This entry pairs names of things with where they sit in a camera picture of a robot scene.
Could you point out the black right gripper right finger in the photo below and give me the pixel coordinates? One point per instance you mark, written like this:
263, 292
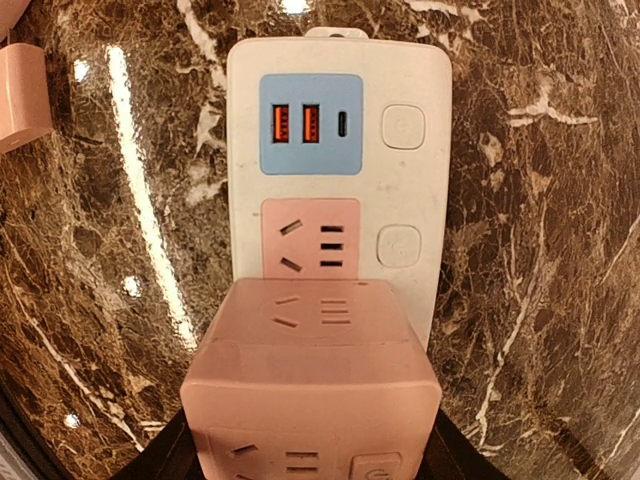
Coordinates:
450, 455

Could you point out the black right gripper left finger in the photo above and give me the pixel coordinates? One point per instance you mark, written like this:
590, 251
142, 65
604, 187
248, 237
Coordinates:
171, 455

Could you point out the pink cube socket adapter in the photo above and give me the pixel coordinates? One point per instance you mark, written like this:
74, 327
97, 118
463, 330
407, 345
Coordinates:
310, 379

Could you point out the white multicolour power strip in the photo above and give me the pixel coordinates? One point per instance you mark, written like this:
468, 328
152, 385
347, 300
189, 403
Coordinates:
338, 156

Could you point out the pink flat plug adapter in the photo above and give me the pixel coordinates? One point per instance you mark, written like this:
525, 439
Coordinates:
25, 105

